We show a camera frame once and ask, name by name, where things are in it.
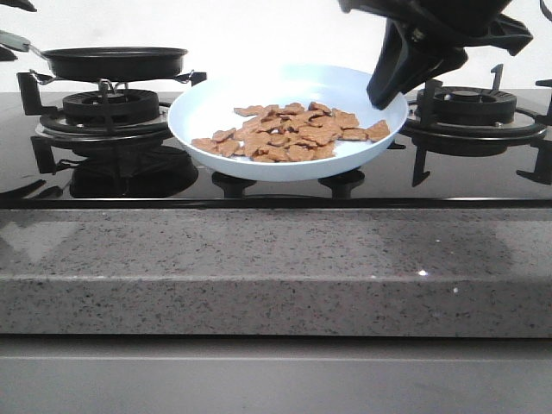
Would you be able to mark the grey cabinet front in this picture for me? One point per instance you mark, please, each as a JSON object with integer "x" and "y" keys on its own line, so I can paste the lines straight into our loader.
{"x": 60, "y": 374}

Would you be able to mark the black pan support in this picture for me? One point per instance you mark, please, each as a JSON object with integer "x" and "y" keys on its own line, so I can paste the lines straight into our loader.
{"x": 54, "y": 130}
{"x": 428, "y": 136}

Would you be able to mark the light blue plate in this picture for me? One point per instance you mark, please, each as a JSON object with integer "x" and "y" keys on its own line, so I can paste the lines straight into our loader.
{"x": 209, "y": 106}

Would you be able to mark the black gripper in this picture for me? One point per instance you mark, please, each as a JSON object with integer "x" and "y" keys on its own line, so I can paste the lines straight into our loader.
{"x": 456, "y": 23}

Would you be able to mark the left black gas burner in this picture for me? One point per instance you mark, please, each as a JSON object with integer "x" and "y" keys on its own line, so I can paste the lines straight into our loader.
{"x": 124, "y": 107}

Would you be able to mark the black frying pan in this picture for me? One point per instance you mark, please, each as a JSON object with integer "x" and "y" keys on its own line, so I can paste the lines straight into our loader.
{"x": 116, "y": 64}

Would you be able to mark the left black pan support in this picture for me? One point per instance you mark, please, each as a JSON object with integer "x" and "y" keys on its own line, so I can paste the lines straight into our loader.
{"x": 54, "y": 130}

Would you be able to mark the black gas burner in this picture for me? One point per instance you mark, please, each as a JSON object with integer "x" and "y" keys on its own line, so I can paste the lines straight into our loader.
{"x": 124, "y": 107}
{"x": 472, "y": 106}

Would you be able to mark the right black pan support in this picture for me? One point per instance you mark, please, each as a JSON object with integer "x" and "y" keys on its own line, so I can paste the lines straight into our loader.
{"x": 428, "y": 136}

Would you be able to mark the brown meat pieces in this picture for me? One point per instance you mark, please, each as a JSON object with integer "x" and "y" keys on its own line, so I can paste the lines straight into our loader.
{"x": 293, "y": 133}

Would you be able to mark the black pan-side gripper finger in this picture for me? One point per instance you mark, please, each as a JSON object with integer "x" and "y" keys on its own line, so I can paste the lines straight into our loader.
{"x": 6, "y": 54}

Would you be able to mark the right black gas burner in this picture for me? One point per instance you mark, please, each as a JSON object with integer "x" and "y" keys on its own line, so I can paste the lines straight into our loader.
{"x": 472, "y": 106}

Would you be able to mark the black glass gas hob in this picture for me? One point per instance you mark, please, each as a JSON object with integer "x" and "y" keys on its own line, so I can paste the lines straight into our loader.
{"x": 40, "y": 177}

